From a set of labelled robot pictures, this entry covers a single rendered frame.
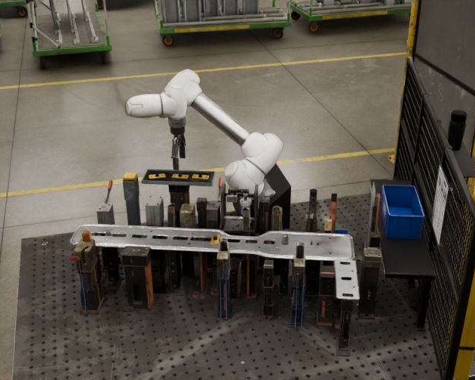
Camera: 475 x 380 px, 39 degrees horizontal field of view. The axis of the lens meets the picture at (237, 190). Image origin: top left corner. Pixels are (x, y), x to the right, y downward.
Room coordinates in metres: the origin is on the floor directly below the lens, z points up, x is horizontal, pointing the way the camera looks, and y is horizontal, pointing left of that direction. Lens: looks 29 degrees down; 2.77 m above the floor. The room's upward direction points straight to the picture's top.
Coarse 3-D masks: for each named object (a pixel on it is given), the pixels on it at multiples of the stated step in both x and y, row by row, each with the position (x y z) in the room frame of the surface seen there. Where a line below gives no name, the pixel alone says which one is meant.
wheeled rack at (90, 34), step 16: (32, 0) 8.29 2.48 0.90; (96, 0) 10.30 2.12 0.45; (32, 16) 8.66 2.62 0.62; (48, 16) 10.02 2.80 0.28; (64, 16) 10.01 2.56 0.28; (80, 16) 10.01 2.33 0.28; (96, 16) 10.05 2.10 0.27; (32, 32) 8.29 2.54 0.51; (48, 32) 9.11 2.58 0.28; (64, 32) 9.10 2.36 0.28; (80, 32) 9.10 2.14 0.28; (96, 32) 9.09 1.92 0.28; (32, 48) 8.39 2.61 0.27; (48, 48) 8.36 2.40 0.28; (64, 48) 8.38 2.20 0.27; (80, 48) 8.41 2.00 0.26; (96, 48) 8.46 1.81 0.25
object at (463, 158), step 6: (438, 120) 2.90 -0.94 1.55; (462, 144) 2.89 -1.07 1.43; (462, 150) 2.83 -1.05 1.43; (456, 156) 2.76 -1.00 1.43; (462, 156) 2.76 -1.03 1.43; (468, 156) 2.76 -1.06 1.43; (462, 162) 2.70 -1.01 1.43; (468, 162) 2.70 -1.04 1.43; (462, 168) 2.64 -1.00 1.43; (468, 168) 2.64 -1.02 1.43; (474, 168) 2.64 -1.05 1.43; (462, 174) 2.58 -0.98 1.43; (468, 174) 2.58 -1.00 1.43; (474, 174) 2.58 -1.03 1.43
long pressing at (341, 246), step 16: (96, 224) 2.89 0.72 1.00; (96, 240) 2.75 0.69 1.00; (112, 240) 2.74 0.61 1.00; (128, 240) 2.74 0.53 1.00; (144, 240) 2.74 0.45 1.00; (160, 240) 2.74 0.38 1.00; (176, 240) 2.74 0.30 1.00; (240, 240) 2.74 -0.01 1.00; (256, 240) 2.74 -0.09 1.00; (272, 240) 2.73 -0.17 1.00; (304, 240) 2.73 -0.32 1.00; (320, 240) 2.73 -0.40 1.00; (336, 240) 2.73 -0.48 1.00; (352, 240) 2.73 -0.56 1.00; (272, 256) 2.60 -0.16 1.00; (288, 256) 2.60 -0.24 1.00; (320, 256) 2.59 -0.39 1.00; (336, 256) 2.59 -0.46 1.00; (352, 256) 2.59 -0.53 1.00
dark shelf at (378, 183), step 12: (372, 180) 3.29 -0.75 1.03; (384, 180) 3.29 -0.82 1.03; (396, 180) 3.29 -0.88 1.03; (408, 180) 3.28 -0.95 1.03; (384, 228) 2.78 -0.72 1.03; (384, 240) 2.68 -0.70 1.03; (396, 240) 2.68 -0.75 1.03; (408, 240) 2.68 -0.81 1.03; (420, 240) 2.68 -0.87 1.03; (384, 252) 2.58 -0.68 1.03; (396, 252) 2.58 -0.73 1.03; (408, 252) 2.58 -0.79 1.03; (420, 252) 2.58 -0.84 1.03; (384, 264) 2.49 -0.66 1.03; (396, 264) 2.48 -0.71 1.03; (408, 264) 2.48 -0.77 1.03; (420, 264) 2.48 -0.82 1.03; (432, 264) 2.48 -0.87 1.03; (396, 276) 2.41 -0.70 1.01; (408, 276) 2.41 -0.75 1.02; (420, 276) 2.40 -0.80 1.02; (432, 276) 2.40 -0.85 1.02
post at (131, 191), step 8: (136, 176) 3.14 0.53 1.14; (128, 184) 3.09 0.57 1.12; (136, 184) 3.11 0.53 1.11; (128, 192) 3.09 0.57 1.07; (136, 192) 3.10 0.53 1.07; (128, 200) 3.10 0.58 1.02; (136, 200) 3.11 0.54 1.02; (128, 208) 3.10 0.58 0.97; (136, 208) 3.09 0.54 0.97; (128, 216) 3.10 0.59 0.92; (136, 216) 3.09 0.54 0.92; (128, 224) 3.10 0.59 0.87; (136, 224) 3.09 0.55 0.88
